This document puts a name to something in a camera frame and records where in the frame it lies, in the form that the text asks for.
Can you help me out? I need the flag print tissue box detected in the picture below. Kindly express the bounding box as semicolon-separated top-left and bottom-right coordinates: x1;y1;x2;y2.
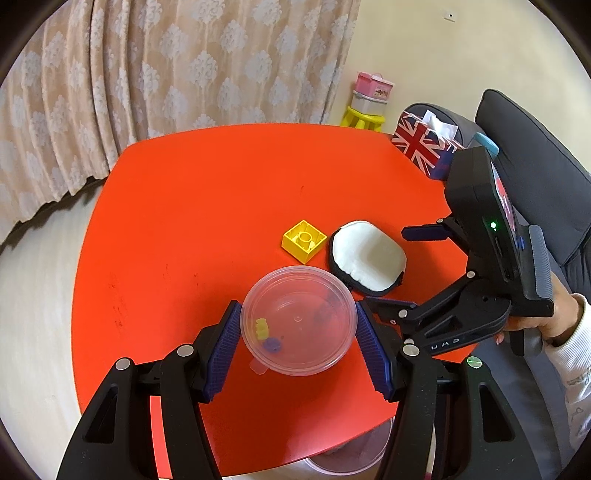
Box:
392;111;469;181

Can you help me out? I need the yellow toy block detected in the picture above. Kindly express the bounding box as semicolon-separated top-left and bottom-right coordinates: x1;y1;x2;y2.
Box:
281;220;328;265

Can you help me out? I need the clear plastic waste bin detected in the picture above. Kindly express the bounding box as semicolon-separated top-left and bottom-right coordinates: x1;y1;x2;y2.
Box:
302;413;398;476

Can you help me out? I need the silver thermos teal lid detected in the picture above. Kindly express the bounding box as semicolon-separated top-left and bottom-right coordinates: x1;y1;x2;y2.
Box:
473;132;500;160

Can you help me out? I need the clear round plastic container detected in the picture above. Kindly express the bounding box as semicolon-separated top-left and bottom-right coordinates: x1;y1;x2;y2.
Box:
240;266;357;377

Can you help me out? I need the grey storage box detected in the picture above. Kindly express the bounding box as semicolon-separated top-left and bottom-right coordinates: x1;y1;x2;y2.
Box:
352;90;389;115

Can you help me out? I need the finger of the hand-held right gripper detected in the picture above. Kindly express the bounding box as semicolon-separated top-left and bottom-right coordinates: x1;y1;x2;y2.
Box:
364;270;478;340
401;216;472;264

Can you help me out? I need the beige patterned curtain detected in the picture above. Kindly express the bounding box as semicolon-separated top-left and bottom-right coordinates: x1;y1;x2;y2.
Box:
0;0;361;241

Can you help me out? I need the white tissue sheet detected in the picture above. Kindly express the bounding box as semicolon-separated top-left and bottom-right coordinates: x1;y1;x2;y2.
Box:
422;110;460;139

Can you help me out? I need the white padded pouch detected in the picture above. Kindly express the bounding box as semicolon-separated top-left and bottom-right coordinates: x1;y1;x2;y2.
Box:
328;220;408;296

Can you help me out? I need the yellow plastic stool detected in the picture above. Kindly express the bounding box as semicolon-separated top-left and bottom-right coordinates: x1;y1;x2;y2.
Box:
341;105;386;133

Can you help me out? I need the person's right hand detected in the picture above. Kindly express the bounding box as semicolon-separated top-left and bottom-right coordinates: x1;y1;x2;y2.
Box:
493;279;588;343

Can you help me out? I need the dark grey sofa cushion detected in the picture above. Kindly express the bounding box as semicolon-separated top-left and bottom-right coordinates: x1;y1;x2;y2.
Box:
475;89;591;266

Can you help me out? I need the person's right forearm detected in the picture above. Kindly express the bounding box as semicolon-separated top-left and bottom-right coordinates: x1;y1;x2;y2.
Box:
545;293;591;453

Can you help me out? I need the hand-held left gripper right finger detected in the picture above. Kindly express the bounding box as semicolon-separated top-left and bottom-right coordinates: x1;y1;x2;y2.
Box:
355;302;541;480

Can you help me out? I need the pink storage box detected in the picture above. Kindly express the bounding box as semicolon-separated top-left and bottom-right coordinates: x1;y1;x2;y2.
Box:
355;71;395;100

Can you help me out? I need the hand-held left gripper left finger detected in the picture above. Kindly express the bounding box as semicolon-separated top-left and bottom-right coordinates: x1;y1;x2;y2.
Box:
56;300;243;480

